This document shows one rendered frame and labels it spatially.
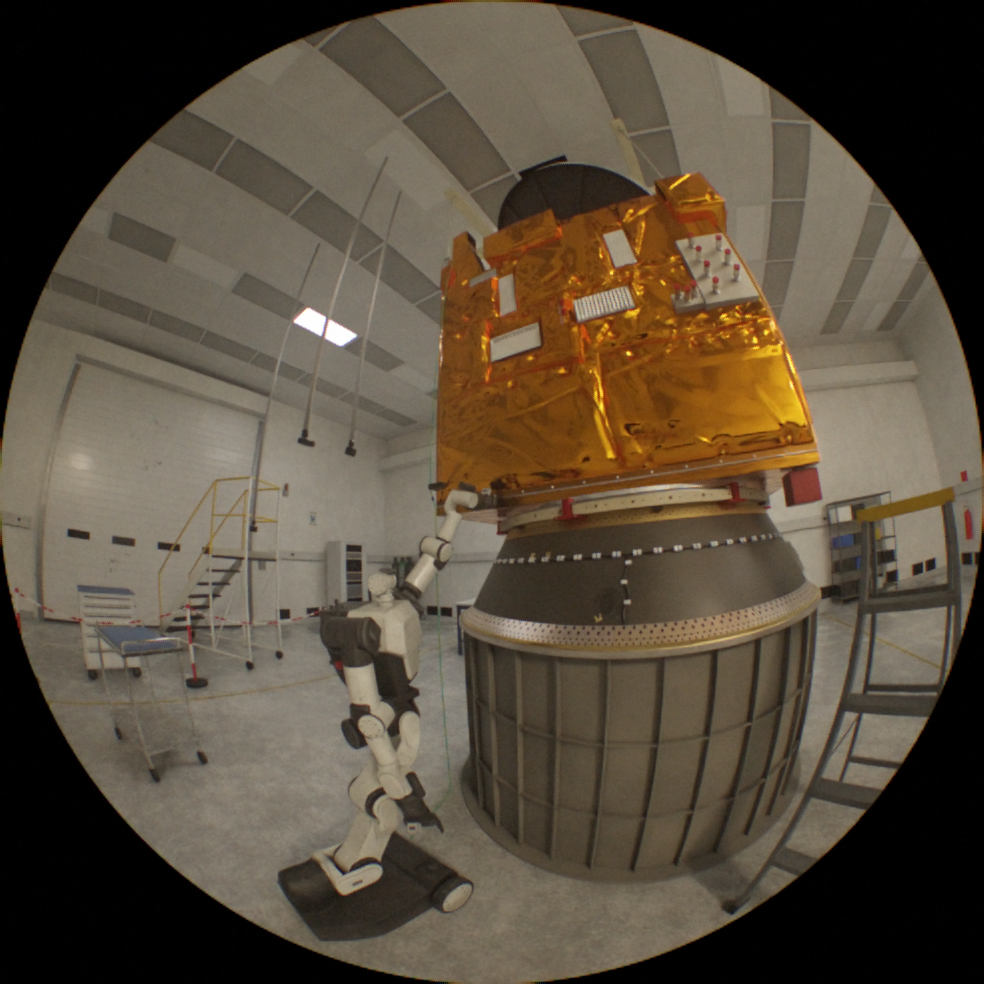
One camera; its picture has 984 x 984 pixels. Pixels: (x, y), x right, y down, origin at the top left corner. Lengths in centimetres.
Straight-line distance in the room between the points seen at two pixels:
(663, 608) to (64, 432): 839
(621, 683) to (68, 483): 799
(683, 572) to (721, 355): 95
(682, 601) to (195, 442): 799
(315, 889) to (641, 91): 539
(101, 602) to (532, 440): 445
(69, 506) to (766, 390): 859
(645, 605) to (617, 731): 48
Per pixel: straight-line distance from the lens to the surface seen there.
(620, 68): 398
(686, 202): 236
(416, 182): 425
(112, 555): 760
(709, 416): 154
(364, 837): 149
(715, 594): 135
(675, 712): 134
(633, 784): 149
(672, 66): 415
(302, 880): 151
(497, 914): 174
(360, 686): 103
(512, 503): 169
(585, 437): 157
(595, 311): 193
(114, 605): 456
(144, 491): 766
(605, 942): 167
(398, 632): 109
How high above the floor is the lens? 149
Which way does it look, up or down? 12 degrees up
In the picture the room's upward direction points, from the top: 2 degrees counter-clockwise
